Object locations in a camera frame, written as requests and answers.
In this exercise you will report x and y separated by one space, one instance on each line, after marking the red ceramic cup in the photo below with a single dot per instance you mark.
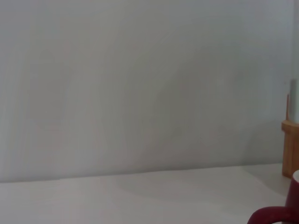
293 203

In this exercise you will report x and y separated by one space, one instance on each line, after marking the clear glass water dispenser jar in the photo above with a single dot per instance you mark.
293 100

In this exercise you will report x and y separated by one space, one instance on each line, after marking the wooden dispenser stand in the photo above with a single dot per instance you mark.
290 149

